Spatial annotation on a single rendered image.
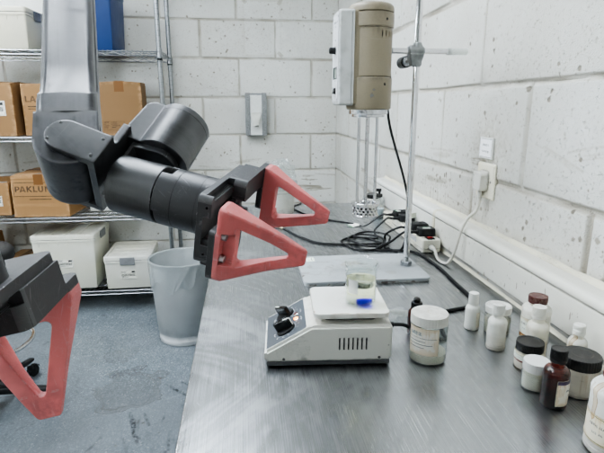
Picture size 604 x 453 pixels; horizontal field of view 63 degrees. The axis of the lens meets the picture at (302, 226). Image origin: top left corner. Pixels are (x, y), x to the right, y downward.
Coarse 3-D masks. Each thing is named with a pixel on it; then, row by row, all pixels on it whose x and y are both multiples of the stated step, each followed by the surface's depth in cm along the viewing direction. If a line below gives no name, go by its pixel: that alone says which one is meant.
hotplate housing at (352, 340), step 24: (312, 312) 81; (312, 336) 76; (336, 336) 76; (360, 336) 76; (384, 336) 76; (288, 360) 77; (312, 360) 77; (336, 360) 77; (360, 360) 78; (384, 360) 78
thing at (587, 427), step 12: (600, 384) 57; (600, 396) 56; (588, 408) 59; (600, 408) 56; (588, 420) 58; (600, 420) 57; (588, 432) 58; (600, 432) 57; (588, 444) 58; (600, 444) 57
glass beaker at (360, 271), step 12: (348, 264) 77; (360, 264) 81; (372, 264) 80; (348, 276) 78; (360, 276) 76; (372, 276) 77; (348, 288) 78; (360, 288) 77; (372, 288) 77; (348, 300) 78; (360, 300) 77; (372, 300) 78
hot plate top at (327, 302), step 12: (312, 288) 87; (324, 288) 87; (336, 288) 87; (312, 300) 81; (324, 300) 81; (336, 300) 81; (324, 312) 76; (336, 312) 76; (348, 312) 76; (360, 312) 76; (372, 312) 76; (384, 312) 76
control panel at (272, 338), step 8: (296, 304) 87; (304, 312) 82; (272, 320) 86; (296, 320) 80; (304, 320) 79; (272, 328) 83; (296, 328) 78; (304, 328) 76; (272, 336) 80; (280, 336) 78; (288, 336) 77; (272, 344) 77
